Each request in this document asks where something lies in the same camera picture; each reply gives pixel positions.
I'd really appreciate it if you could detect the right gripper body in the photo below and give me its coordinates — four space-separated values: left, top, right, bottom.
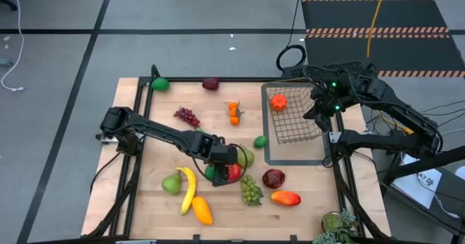
310 75 356 117

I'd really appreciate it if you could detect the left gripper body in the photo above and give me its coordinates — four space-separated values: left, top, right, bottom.
209 144 240 167

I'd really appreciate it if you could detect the large green toy lime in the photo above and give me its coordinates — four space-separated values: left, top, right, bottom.
203 163 216 182

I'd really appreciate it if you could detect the red toy pomegranate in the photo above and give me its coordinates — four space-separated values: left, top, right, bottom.
227 163 243 183

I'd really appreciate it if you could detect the brownish green toy pear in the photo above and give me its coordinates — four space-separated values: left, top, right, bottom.
238 146 255 168

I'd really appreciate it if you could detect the yellow toy banana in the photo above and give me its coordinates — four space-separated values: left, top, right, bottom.
176 166 198 216

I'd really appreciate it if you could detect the orange toy pumpkin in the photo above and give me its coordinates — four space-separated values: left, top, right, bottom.
270 94 288 112

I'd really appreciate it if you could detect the yellow orange toy mango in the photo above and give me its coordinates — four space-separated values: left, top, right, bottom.
191 196 214 226

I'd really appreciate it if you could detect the bright green toy pear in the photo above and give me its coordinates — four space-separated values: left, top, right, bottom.
161 171 182 196

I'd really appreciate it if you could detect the dark red toy apple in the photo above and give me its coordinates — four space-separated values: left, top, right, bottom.
262 168 286 190

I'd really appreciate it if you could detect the red orange toy mango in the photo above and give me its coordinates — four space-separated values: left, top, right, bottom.
270 190 302 207

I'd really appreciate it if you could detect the dark maroon toy plum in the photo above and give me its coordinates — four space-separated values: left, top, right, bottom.
201 77 220 92

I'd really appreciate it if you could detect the green toy grape bunch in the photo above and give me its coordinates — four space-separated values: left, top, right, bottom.
240 174 264 207

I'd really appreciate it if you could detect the orange toy tangerine sprig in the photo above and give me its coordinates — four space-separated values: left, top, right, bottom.
227 101 245 126

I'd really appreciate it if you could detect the small bright green lime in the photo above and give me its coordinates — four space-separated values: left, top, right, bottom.
253 134 270 150

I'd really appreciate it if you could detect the grey black-bordered placemat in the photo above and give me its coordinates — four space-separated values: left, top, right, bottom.
260 81 333 166

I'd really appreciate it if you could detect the black computer case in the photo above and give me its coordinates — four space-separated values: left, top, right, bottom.
281 61 383 102

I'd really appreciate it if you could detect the purple toy grape bunch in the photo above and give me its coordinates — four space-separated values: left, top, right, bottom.
173 106 201 129

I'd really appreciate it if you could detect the black hazard-striped floor mat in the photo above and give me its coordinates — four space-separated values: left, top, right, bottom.
301 0 465 78

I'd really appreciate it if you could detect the potted succulent plant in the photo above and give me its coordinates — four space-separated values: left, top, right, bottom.
312 209 361 244

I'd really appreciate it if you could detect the black side stand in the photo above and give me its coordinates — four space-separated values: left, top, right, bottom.
381 145 465 237

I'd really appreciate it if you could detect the white label sheet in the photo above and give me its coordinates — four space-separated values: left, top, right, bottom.
392 167 442 209

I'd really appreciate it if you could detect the copper wire basket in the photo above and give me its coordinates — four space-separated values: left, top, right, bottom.
266 82 327 145

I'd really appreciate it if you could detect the black hanging cable coil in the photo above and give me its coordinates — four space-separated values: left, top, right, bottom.
275 0 307 72

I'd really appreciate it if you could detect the black aluminium table frame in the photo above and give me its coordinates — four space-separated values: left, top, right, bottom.
86 64 392 244

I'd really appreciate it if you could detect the yellow hanging cable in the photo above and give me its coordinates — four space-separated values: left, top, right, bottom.
365 0 389 59

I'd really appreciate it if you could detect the white floor cable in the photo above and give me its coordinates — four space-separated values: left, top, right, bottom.
0 0 26 92

